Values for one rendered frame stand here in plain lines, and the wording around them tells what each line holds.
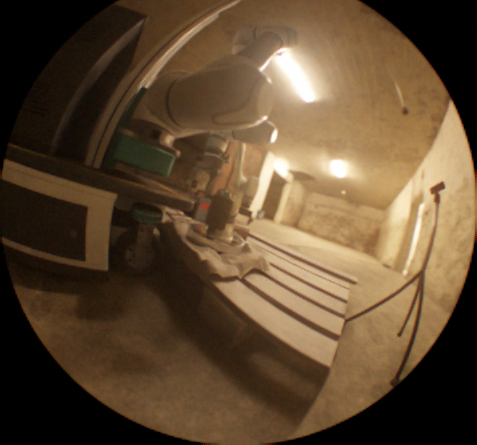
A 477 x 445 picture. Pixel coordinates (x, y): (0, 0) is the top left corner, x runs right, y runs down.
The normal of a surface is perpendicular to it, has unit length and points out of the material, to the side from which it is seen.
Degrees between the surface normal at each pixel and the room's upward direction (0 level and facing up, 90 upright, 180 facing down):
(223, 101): 136
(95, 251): 90
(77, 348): 0
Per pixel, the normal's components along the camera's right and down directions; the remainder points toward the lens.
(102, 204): 0.69, 0.25
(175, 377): 0.33, -0.95
